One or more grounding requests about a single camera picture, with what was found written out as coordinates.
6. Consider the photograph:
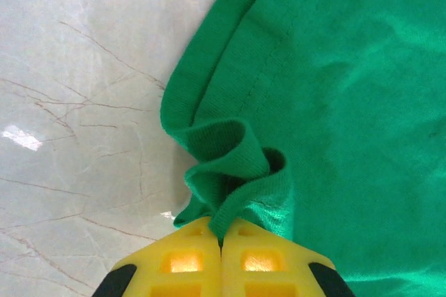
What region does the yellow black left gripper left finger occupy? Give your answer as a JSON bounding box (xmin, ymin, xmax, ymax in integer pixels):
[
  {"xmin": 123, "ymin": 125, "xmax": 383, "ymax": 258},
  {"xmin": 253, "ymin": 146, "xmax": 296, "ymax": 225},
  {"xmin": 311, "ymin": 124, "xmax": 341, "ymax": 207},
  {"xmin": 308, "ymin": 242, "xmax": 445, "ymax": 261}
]
[{"xmin": 92, "ymin": 215, "xmax": 224, "ymax": 297}]

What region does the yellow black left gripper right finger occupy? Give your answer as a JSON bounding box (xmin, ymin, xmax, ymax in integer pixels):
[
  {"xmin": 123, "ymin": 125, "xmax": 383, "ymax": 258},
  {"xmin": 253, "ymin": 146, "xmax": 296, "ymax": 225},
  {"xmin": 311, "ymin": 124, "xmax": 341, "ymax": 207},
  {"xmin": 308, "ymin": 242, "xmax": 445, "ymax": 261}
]
[{"xmin": 219, "ymin": 218, "xmax": 357, "ymax": 297}]

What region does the green t-shirt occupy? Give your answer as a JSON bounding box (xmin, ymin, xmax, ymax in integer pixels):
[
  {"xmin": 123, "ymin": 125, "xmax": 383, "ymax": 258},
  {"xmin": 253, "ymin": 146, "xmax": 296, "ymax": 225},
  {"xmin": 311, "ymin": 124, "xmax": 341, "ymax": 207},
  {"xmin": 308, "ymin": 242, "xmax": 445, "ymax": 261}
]
[{"xmin": 159, "ymin": 0, "xmax": 446, "ymax": 297}]

